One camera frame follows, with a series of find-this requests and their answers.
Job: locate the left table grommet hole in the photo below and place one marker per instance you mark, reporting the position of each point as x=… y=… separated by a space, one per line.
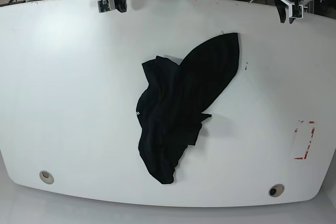
x=46 y=177

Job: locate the right table grommet hole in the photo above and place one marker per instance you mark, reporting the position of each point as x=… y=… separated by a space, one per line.
x=276 y=190

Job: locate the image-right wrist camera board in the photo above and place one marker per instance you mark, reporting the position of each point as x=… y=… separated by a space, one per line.
x=295 y=12

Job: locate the table grommet hole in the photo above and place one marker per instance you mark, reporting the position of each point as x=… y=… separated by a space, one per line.
x=276 y=190
x=46 y=177

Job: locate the black t-shirt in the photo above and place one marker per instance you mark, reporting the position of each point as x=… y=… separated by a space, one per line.
x=172 y=108

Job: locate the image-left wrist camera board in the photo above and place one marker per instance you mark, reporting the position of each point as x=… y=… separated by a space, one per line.
x=103 y=6

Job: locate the red tape rectangle marking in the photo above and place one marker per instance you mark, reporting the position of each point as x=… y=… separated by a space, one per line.
x=302 y=139

